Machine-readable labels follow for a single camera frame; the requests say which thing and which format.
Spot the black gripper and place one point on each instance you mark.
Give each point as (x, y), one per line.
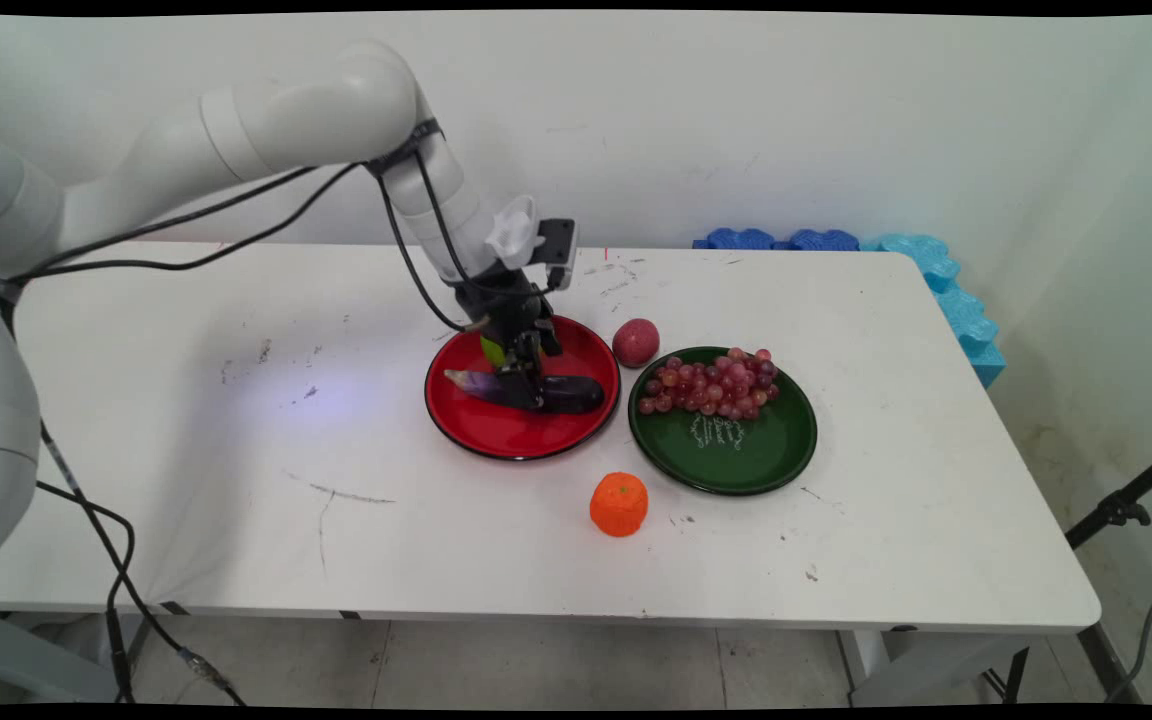
(514, 305)

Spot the dark purple toy eggplant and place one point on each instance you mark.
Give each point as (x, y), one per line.
(576, 393)

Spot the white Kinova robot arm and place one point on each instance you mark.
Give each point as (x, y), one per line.
(236, 130)

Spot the red round plate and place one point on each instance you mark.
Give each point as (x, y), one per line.
(496, 425)

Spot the dark red round fruit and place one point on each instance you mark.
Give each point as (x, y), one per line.
(635, 342)

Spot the orange toy mandarin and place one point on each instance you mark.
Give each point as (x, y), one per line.
(619, 504)

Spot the red grape bunch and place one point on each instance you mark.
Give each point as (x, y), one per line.
(711, 385)

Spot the green round plate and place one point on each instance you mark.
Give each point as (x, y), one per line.
(736, 445)

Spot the dark blue foam mat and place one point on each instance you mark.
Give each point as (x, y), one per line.
(739, 239)
(821, 240)

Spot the light blue foam mat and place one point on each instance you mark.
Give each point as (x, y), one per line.
(946, 290)

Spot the black tripod leg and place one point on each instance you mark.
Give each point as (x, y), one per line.
(1121, 508)

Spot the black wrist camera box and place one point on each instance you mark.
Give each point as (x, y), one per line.
(558, 250)

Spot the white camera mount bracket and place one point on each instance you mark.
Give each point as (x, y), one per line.
(516, 232)

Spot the white table leg frame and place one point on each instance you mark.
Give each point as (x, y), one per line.
(36, 655)
(921, 665)

